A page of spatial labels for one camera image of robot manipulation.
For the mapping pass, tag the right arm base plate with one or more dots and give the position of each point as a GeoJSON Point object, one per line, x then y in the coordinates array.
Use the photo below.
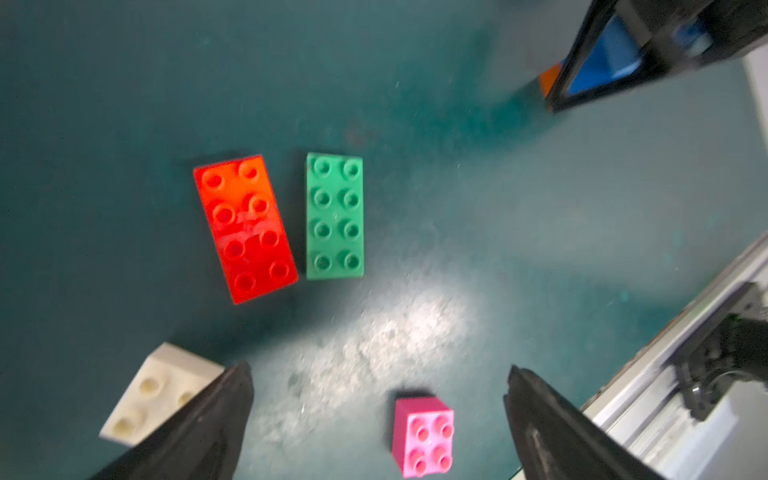
{"type": "Point", "coordinates": [729, 347]}

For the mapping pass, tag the cream white lego brick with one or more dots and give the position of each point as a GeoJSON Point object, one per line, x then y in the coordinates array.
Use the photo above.
{"type": "Point", "coordinates": [168, 379]}

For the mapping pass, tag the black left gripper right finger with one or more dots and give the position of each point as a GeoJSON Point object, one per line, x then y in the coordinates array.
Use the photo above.
{"type": "Point", "coordinates": [554, 440]}

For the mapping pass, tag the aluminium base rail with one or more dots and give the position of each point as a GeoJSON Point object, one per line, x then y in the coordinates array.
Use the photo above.
{"type": "Point", "coordinates": [643, 410]}

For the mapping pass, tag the pink lego brick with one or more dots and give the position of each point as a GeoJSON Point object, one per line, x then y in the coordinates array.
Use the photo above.
{"type": "Point", "coordinates": [423, 432]}

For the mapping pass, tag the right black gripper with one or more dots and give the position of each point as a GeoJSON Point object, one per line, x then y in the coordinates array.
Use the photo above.
{"type": "Point", "coordinates": [737, 27]}

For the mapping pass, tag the orange lego brick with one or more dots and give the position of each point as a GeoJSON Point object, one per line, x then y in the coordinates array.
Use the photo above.
{"type": "Point", "coordinates": [548, 78]}

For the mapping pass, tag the red long lego brick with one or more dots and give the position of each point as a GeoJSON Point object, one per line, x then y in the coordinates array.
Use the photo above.
{"type": "Point", "coordinates": [246, 227]}

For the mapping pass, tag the light blue long lego brick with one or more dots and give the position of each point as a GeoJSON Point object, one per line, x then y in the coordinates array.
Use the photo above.
{"type": "Point", "coordinates": [616, 54]}

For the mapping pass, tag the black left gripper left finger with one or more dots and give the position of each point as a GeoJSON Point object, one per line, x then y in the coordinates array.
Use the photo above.
{"type": "Point", "coordinates": [203, 440]}

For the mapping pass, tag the green long lego brick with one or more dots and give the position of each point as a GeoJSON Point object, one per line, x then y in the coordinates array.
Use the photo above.
{"type": "Point", "coordinates": [335, 217]}

